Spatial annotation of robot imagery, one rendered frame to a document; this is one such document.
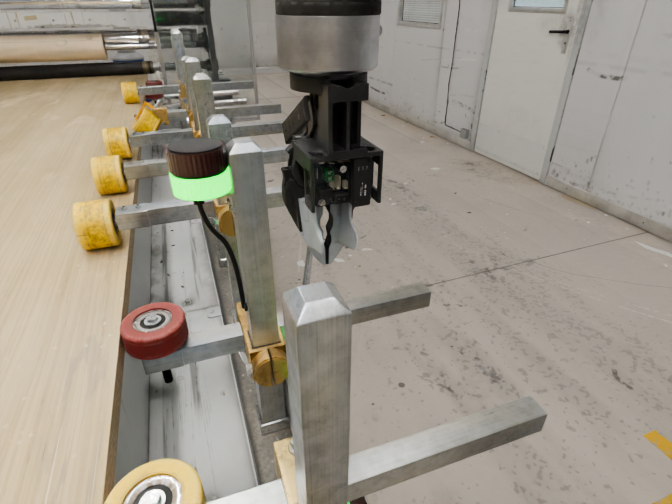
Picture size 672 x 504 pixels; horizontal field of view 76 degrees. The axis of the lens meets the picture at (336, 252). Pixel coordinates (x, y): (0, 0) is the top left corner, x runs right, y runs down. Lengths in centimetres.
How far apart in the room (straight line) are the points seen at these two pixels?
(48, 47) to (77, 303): 221
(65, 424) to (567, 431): 154
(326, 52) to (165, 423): 69
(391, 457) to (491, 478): 108
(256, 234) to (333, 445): 25
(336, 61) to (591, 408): 167
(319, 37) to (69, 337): 47
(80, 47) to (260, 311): 236
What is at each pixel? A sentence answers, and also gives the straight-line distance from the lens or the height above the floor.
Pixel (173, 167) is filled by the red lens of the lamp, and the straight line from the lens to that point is 46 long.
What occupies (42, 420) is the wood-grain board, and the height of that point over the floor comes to 90.
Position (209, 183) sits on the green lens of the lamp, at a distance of 46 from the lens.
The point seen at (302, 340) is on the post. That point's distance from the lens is 26.
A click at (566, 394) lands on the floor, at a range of 189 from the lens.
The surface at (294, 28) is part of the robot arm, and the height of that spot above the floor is 125.
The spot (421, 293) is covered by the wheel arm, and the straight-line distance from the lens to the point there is 71.
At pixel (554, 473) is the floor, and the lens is 165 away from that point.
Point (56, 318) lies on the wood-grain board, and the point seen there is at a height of 90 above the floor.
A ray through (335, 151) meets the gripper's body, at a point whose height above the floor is 115.
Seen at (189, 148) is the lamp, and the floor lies 114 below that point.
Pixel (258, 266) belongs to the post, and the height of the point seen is 99.
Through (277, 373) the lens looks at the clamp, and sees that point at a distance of 59.
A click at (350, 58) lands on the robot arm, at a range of 38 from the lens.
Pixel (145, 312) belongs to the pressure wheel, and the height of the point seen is 90.
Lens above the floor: 127
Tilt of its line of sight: 30 degrees down
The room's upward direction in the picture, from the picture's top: straight up
